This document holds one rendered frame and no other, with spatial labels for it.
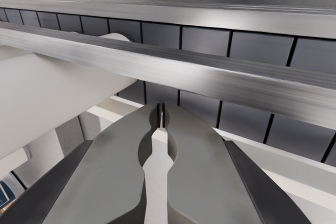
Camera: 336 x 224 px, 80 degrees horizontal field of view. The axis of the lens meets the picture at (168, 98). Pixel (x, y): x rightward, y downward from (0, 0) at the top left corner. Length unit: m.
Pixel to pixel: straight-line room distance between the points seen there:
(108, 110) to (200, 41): 0.10
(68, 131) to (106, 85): 0.28
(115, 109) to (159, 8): 0.10
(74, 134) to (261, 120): 0.36
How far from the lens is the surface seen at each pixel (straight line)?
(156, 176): 0.37
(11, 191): 0.98
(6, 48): 0.21
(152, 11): 0.18
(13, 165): 0.61
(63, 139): 0.43
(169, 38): 0.17
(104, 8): 0.21
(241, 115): 0.17
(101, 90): 0.16
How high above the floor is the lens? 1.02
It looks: 49 degrees down
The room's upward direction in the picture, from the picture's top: 130 degrees counter-clockwise
